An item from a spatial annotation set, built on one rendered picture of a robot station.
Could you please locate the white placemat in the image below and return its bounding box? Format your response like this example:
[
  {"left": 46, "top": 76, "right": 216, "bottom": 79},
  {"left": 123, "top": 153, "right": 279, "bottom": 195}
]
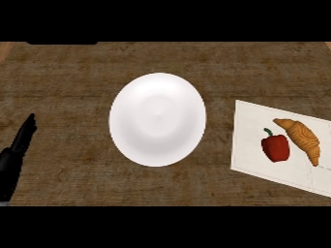
[{"left": 229, "top": 99, "right": 331, "bottom": 203}]

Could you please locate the white oval plate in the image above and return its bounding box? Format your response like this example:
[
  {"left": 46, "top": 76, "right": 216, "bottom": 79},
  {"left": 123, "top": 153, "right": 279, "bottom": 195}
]
[{"left": 107, "top": 72, "right": 208, "bottom": 168}]

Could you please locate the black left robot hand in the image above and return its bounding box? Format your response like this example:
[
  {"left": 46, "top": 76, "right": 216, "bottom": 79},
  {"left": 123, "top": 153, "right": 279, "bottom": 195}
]
[{"left": 0, "top": 112, "right": 38, "bottom": 205}]

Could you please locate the red bell pepper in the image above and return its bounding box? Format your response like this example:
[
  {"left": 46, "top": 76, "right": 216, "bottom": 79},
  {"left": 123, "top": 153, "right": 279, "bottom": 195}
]
[{"left": 260, "top": 127, "right": 291, "bottom": 164}]

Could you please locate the golden brown croissant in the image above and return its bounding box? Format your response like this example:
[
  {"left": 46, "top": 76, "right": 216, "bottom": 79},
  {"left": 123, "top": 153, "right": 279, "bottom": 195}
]
[{"left": 270, "top": 117, "right": 322, "bottom": 168}]

